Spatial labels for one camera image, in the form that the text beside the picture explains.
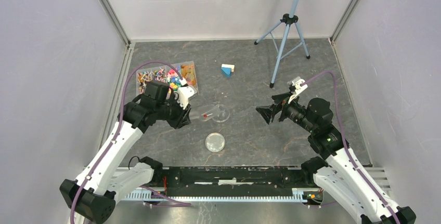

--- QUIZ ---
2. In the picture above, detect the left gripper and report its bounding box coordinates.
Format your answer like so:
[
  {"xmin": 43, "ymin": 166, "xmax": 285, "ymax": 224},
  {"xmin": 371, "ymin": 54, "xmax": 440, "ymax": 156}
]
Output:
[{"xmin": 155, "ymin": 94, "xmax": 192, "ymax": 129}]

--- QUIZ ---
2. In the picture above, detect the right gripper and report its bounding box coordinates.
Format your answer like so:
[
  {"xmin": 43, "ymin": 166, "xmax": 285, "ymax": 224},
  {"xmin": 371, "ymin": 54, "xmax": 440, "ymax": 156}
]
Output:
[{"xmin": 255, "ymin": 90, "xmax": 317, "ymax": 134}]

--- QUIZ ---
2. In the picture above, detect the clear plastic scoop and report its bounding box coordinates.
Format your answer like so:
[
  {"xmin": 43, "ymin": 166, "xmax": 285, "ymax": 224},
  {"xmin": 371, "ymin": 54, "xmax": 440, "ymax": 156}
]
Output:
[{"xmin": 189, "ymin": 104, "xmax": 221, "ymax": 122}]

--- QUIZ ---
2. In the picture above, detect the clear round dish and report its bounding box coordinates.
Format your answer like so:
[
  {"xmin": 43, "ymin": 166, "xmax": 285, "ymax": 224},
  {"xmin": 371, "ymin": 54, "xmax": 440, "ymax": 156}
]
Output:
[{"xmin": 212, "ymin": 104, "xmax": 230, "ymax": 123}]

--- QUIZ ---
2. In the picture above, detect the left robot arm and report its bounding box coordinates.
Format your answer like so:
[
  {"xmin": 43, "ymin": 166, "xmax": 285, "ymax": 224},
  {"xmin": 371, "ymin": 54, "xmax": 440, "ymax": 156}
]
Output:
[{"xmin": 59, "ymin": 81, "xmax": 196, "ymax": 223}]

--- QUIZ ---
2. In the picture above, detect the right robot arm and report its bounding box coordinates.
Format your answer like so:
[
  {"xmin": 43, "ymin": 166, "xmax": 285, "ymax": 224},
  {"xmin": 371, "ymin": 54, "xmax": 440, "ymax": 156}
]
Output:
[{"xmin": 256, "ymin": 93, "xmax": 416, "ymax": 223}]

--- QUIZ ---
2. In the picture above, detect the round clear lid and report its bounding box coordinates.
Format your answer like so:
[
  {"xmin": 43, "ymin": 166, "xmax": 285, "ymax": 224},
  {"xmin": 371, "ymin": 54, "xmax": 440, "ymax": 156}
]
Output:
[{"xmin": 205, "ymin": 133, "xmax": 226, "ymax": 152}]

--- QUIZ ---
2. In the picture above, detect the clear compartment candy box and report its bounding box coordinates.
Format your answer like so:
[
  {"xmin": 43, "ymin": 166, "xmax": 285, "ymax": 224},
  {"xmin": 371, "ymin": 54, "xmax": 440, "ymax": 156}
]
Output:
[{"xmin": 136, "ymin": 61, "xmax": 199, "ymax": 95}]

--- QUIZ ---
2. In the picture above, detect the blue white block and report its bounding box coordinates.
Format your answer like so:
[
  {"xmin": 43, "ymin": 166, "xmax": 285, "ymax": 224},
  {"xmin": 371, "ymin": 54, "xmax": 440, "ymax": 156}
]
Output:
[{"xmin": 221, "ymin": 64, "xmax": 235, "ymax": 78}]

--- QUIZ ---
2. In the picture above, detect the blue tripod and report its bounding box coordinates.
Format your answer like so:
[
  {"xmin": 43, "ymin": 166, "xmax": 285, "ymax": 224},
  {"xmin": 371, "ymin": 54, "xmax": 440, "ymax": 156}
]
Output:
[{"xmin": 254, "ymin": 0, "xmax": 310, "ymax": 88}]

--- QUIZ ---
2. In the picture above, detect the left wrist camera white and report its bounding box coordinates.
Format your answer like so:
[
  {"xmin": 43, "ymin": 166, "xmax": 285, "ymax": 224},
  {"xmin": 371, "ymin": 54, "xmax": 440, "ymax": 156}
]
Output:
[{"xmin": 176, "ymin": 78, "xmax": 197, "ymax": 110}]

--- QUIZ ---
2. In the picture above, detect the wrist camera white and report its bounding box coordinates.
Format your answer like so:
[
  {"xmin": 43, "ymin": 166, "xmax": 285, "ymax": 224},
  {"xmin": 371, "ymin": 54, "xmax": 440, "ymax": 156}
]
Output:
[
  {"xmin": 176, "ymin": 78, "xmax": 197, "ymax": 110},
  {"xmin": 287, "ymin": 77, "xmax": 308, "ymax": 104}
]

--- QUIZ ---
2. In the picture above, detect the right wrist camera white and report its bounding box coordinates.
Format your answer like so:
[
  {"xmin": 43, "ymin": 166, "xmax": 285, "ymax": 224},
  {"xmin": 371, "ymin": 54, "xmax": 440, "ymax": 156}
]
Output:
[{"xmin": 287, "ymin": 77, "xmax": 308, "ymax": 104}]

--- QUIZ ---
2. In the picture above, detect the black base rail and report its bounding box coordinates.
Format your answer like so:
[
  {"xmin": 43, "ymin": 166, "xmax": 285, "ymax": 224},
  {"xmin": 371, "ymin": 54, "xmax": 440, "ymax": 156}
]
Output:
[{"xmin": 139, "ymin": 166, "xmax": 324, "ymax": 205}]

